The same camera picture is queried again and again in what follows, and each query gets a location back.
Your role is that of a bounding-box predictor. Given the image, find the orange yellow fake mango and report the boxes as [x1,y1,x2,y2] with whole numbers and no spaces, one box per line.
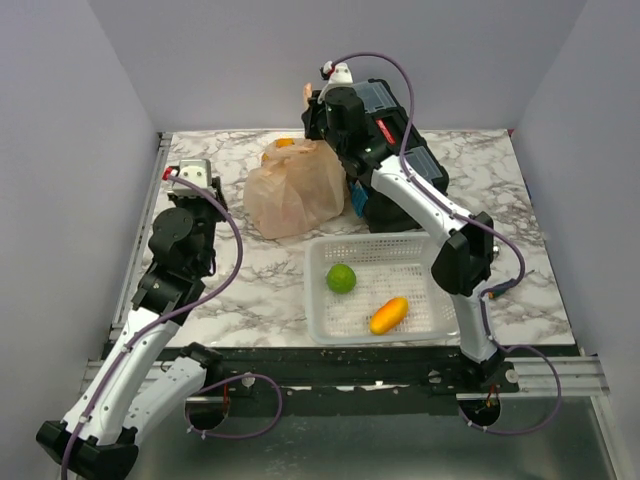
[369,297,409,335]

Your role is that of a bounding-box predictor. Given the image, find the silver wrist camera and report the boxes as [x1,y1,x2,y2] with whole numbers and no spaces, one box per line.
[318,61,353,104]
[163,159,216,197]

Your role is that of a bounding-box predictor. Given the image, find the orange fake fruit in bag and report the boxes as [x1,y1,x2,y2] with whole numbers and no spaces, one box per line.
[261,137,295,162]

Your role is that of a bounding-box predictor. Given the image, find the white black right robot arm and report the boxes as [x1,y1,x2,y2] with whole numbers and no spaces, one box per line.
[302,79,500,392]

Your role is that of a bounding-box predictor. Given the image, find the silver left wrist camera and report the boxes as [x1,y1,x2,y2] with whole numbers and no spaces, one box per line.
[163,159,216,197]

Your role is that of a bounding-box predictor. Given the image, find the green handled screwdriver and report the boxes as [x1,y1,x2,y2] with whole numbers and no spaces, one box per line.
[488,281,513,300]

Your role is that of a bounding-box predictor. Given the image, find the translucent orange plastic bag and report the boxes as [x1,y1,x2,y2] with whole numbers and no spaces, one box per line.
[242,82,347,240]

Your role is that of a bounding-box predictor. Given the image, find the black plastic toolbox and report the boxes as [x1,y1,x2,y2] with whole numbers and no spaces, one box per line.
[340,79,455,239]

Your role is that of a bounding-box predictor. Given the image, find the white plastic basket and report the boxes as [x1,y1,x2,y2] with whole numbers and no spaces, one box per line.
[304,232,458,345]

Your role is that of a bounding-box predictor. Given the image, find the aluminium frame rail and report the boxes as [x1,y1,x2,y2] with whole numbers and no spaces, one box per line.
[59,132,616,480]

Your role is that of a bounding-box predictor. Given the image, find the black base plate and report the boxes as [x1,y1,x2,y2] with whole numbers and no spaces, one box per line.
[153,344,583,417]

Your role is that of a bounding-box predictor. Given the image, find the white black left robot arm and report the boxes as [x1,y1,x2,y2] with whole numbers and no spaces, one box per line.
[36,188,227,479]

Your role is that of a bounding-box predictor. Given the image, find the green fake lime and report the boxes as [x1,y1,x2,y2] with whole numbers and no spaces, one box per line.
[326,264,357,294]

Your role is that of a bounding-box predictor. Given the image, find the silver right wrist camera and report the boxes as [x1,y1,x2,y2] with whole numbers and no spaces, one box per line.
[318,61,353,104]

